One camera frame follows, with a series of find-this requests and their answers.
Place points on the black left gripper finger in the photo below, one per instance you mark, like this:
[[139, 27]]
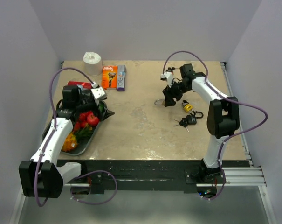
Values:
[[104, 104], [106, 115]]

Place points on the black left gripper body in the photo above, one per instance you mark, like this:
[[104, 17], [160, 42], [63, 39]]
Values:
[[87, 105]]

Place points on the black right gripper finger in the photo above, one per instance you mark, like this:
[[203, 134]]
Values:
[[169, 101], [177, 95]]

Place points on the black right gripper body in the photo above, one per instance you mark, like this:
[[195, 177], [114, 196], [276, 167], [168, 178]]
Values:
[[175, 87]]

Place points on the brass padlock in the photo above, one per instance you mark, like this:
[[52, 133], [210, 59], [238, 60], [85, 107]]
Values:
[[159, 102]]

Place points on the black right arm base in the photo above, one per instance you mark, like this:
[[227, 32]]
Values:
[[204, 175]]

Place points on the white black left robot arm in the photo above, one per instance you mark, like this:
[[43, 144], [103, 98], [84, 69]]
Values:
[[40, 177]]

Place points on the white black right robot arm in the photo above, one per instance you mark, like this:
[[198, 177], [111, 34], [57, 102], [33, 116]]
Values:
[[223, 113]]

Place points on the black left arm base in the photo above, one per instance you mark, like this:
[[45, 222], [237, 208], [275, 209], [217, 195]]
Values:
[[95, 178]]

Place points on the green lime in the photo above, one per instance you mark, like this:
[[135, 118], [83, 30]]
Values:
[[101, 107]]

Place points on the red apple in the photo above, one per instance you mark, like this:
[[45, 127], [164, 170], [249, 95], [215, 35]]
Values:
[[92, 120]]

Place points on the yellow padlock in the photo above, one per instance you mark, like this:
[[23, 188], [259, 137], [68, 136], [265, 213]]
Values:
[[187, 107]]

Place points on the red toothpaste box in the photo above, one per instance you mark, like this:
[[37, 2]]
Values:
[[81, 85]]

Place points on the red strawberries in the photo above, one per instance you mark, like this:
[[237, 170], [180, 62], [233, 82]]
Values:
[[82, 122]]

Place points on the black padlock with keys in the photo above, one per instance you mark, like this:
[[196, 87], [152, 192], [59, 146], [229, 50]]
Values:
[[190, 119]]

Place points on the green leaves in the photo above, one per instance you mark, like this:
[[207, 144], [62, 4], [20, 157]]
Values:
[[84, 133]]

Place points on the orange razor box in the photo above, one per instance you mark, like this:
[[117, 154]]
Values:
[[109, 77]]

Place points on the white toilet paper roll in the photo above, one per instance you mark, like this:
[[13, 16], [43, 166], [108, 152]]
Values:
[[93, 64]]

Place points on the dark grey fruit tray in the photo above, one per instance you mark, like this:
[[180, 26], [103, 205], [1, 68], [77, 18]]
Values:
[[83, 144]]

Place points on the orange spiky fruit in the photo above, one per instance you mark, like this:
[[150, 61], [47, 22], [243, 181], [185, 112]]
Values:
[[70, 143]]

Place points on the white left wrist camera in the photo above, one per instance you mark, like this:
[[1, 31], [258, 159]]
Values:
[[99, 93]]

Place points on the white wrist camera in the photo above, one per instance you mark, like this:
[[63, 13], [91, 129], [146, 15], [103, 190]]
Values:
[[99, 93], [168, 77]]

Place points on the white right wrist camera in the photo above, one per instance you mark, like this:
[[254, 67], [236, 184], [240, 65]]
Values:
[[168, 77]]

